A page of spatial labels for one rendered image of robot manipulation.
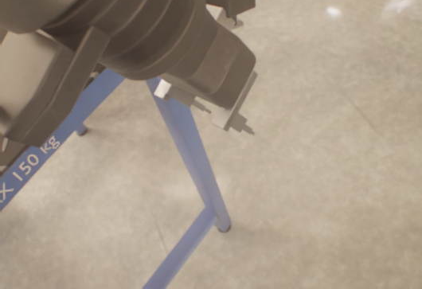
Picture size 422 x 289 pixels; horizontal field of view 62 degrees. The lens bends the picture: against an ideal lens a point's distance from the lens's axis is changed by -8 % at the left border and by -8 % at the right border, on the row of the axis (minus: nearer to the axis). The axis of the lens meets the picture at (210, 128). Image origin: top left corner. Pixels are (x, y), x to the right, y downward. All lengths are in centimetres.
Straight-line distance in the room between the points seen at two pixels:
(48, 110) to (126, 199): 82
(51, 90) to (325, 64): 103
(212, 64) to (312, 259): 67
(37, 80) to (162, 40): 7
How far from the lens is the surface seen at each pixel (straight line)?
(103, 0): 17
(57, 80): 18
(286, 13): 133
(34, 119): 18
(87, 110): 37
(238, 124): 29
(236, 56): 25
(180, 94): 31
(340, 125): 102
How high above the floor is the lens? 83
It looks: 54 degrees down
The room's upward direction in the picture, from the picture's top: 17 degrees counter-clockwise
